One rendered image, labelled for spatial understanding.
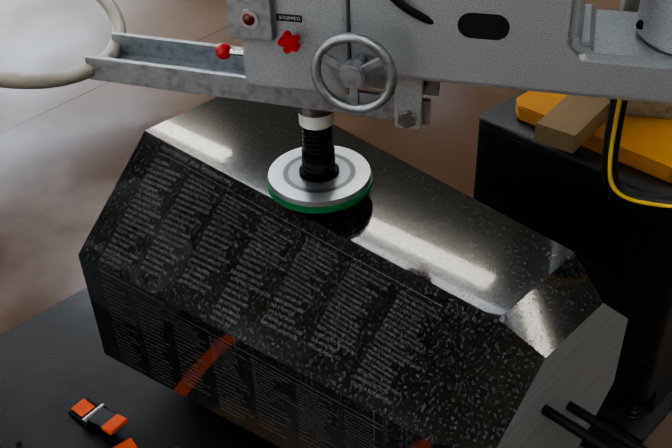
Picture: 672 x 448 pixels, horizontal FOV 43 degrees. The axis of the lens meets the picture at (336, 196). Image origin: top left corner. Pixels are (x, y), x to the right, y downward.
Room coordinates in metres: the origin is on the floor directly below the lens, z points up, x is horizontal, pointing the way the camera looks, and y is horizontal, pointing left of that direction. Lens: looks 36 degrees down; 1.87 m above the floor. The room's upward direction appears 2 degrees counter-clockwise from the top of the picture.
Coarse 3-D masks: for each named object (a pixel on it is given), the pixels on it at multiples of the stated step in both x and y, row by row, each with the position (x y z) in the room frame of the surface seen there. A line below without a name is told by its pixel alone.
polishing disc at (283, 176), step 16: (288, 160) 1.52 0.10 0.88; (336, 160) 1.51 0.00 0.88; (352, 160) 1.51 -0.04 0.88; (272, 176) 1.46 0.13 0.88; (288, 176) 1.46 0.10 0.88; (352, 176) 1.45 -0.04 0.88; (368, 176) 1.45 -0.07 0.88; (288, 192) 1.40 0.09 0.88; (304, 192) 1.40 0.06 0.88; (320, 192) 1.40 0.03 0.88; (336, 192) 1.39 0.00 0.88; (352, 192) 1.39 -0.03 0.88
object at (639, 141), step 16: (528, 96) 1.94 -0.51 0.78; (544, 96) 1.93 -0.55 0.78; (560, 96) 1.93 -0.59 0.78; (528, 112) 1.87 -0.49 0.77; (544, 112) 1.85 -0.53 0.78; (624, 128) 1.76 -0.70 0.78; (640, 128) 1.76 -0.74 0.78; (656, 128) 1.75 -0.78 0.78; (592, 144) 1.73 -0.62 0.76; (624, 144) 1.69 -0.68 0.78; (640, 144) 1.69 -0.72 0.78; (656, 144) 1.68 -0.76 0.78; (624, 160) 1.66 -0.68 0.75; (640, 160) 1.64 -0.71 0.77; (656, 160) 1.62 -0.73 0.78; (656, 176) 1.60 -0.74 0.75
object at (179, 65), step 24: (144, 48) 1.63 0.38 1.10; (168, 48) 1.61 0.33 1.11; (192, 48) 1.60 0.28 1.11; (240, 48) 1.57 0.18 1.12; (96, 72) 1.54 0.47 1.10; (120, 72) 1.52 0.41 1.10; (144, 72) 1.51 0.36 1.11; (168, 72) 1.49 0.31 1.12; (192, 72) 1.48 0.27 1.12; (216, 72) 1.47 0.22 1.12; (240, 72) 1.55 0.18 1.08; (240, 96) 1.45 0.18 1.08; (264, 96) 1.43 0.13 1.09; (288, 96) 1.42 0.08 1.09; (312, 96) 1.41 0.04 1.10; (360, 96) 1.38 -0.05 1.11; (408, 120) 1.32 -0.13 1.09
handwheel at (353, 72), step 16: (352, 32) 1.29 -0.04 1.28; (320, 48) 1.29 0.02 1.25; (368, 48) 1.27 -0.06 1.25; (384, 48) 1.27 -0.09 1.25; (320, 64) 1.30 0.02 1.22; (336, 64) 1.29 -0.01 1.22; (352, 64) 1.28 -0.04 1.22; (368, 64) 1.27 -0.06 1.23; (384, 64) 1.26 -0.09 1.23; (320, 80) 1.30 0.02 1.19; (352, 80) 1.27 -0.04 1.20; (336, 96) 1.30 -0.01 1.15; (352, 96) 1.28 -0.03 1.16; (384, 96) 1.26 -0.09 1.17; (352, 112) 1.28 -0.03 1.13; (368, 112) 1.27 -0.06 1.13
